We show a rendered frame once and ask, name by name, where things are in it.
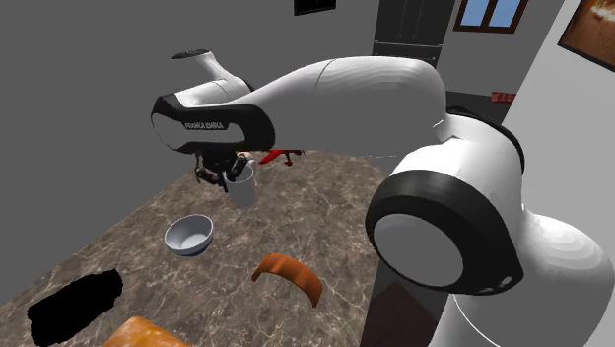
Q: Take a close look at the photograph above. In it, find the grey bowl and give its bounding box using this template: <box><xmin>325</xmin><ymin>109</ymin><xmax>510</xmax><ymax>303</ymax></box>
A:
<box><xmin>164</xmin><ymin>214</ymin><xmax>215</xmax><ymax>258</ymax></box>

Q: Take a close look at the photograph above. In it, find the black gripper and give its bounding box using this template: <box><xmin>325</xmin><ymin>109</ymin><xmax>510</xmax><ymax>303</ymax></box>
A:
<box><xmin>193</xmin><ymin>149</ymin><xmax>251</xmax><ymax>193</ymax></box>

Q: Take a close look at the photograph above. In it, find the black framed wall picture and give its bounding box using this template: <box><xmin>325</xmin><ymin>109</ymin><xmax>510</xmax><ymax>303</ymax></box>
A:
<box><xmin>293</xmin><ymin>0</ymin><xmax>337</xmax><ymax>17</ymax></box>

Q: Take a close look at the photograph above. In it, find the brown framed window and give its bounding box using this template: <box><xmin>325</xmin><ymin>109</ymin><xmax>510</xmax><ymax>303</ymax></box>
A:
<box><xmin>452</xmin><ymin>0</ymin><xmax>530</xmax><ymax>35</ymax></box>

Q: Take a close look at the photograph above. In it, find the brown framed wall picture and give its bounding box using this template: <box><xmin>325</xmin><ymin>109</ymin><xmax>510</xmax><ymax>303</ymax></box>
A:
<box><xmin>557</xmin><ymin>0</ymin><xmax>615</xmax><ymax>74</ymax></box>

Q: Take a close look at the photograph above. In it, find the dark red robot stand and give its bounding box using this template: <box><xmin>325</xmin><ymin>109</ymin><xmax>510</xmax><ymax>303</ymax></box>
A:
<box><xmin>372</xmin><ymin>280</ymin><xmax>449</xmax><ymax>347</ymax></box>

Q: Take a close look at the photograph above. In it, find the red toy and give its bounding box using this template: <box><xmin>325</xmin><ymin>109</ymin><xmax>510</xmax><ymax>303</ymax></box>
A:
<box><xmin>258</xmin><ymin>148</ymin><xmax>307</xmax><ymax>168</ymax></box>

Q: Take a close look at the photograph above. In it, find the orange bread loaf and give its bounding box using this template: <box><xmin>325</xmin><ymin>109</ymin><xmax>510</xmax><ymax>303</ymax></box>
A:
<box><xmin>100</xmin><ymin>315</ymin><xmax>194</xmax><ymax>347</ymax></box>

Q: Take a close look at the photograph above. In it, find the white mug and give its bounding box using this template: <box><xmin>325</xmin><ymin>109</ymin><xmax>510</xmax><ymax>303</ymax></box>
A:
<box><xmin>222</xmin><ymin>162</ymin><xmax>258</xmax><ymax>207</ymax></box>

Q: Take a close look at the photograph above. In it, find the orange curved piece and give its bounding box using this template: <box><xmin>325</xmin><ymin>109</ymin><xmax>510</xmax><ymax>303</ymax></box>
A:
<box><xmin>250</xmin><ymin>253</ymin><xmax>324</xmax><ymax>310</ymax></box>

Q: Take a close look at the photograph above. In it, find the black tall cabinet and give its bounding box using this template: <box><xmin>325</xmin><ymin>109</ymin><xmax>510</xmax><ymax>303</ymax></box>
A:
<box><xmin>372</xmin><ymin>0</ymin><xmax>455</xmax><ymax>67</ymax></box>

